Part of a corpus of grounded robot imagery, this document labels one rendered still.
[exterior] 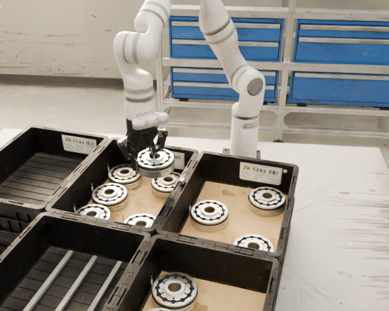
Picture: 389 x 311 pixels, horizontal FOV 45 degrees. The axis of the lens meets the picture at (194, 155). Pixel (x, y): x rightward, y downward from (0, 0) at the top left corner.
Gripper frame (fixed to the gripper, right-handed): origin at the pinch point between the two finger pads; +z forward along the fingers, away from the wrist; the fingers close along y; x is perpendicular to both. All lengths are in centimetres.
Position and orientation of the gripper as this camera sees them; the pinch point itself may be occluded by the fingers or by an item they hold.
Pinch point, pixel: (144, 163)
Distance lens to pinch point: 123.6
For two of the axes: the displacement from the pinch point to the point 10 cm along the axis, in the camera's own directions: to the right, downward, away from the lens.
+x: 4.8, 4.6, -7.5
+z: 0.0, 8.5, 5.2
